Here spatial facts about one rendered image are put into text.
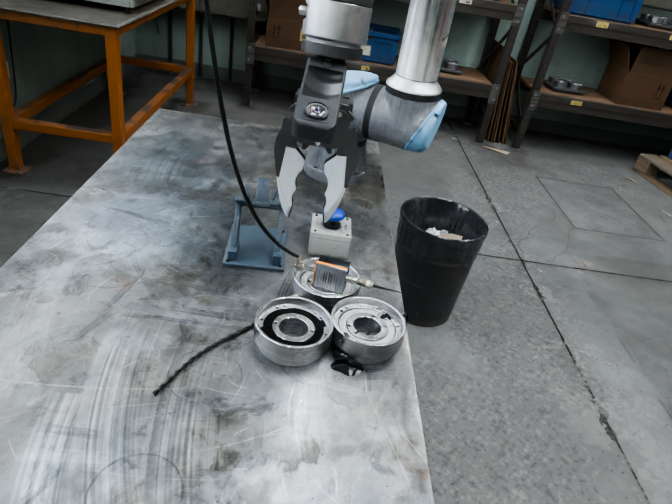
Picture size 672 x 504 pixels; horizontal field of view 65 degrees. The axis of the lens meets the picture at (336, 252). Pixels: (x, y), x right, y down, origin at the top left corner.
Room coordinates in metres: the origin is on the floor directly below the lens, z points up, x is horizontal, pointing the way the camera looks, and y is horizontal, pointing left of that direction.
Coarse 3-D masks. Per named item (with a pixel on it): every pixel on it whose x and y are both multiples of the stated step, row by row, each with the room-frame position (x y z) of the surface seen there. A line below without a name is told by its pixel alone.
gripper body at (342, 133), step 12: (312, 48) 0.61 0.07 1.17; (324, 48) 0.60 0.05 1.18; (336, 48) 0.60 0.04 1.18; (348, 48) 0.61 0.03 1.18; (360, 48) 0.65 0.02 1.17; (336, 60) 0.62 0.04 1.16; (360, 60) 0.63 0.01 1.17; (348, 108) 0.60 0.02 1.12; (348, 120) 0.60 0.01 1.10; (336, 132) 0.60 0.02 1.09; (348, 132) 0.60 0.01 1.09; (312, 144) 0.59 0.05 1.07; (324, 144) 0.59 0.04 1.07; (336, 144) 0.59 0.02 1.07
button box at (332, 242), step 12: (312, 216) 0.84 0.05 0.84; (312, 228) 0.79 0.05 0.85; (324, 228) 0.79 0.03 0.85; (336, 228) 0.80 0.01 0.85; (348, 228) 0.81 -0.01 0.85; (312, 240) 0.77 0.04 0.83; (324, 240) 0.78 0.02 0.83; (336, 240) 0.78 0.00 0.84; (348, 240) 0.78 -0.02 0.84; (312, 252) 0.77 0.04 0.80; (324, 252) 0.78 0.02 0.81; (336, 252) 0.78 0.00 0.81; (348, 252) 0.78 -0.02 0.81
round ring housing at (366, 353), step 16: (336, 304) 0.59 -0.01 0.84; (352, 304) 0.62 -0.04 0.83; (368, 304) 0.62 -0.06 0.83; (384, 304) 0.62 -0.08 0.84; (336, 320) 0.57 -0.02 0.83; (352, 320) 0.58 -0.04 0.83; (368, 320) 0.59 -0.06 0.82; (400, 320) 0.59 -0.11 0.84; (336, 336) 0.54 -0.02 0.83; (368, 336) 0.55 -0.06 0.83; (384, 336) 0.56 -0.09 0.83; (400, 336) 0.55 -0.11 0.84; (352, 352) 0.52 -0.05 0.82; (368, 352) 0.52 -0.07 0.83; (384, 352) 0.53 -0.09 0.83
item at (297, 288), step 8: (312, 264) 0.70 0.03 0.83; (296, 272) 0.67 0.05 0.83; (304, 272) 0.68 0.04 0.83; (352, 272) 0.69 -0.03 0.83; (296, 280) 0.63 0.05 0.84; (312, 280) 0.66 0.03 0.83; (296, 288) 0.63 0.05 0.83; (304, 288) 0.62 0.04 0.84; (312, 288) 0.64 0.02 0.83; (320, 288) 0.64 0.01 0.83; (352, 288) 0.66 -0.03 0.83; (304, 296) 0.61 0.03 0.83; (312, 296) 0.61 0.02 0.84; (320, 296) 0.61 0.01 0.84; (328, 296) 0.61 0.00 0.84; (336, 296) 0.61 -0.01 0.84; (344, 296) 0.62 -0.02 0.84; (352, 296) 0.63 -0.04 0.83; (320, 304) 0.61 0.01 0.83; (328, 304) 0.61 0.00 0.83
